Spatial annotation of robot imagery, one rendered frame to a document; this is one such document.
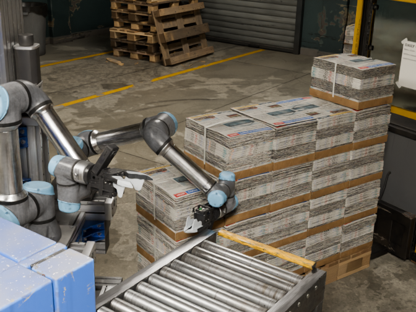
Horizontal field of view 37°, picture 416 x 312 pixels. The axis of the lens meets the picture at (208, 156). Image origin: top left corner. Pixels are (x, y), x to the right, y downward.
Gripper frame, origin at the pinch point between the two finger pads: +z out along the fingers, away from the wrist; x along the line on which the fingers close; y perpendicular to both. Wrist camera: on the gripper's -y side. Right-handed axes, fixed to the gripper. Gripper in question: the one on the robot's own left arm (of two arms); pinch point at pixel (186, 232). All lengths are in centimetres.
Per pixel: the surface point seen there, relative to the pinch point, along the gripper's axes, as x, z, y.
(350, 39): -161, -544, -9
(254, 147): -3, -57, 22
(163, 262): 11.8, 29.5, 3.5
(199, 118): -36, -56, 30
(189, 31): -426, -562, -34
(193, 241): 11.0, 9.9, 3.5
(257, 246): 34.8, -0.5, 5.3
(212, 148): -20, -46, 20
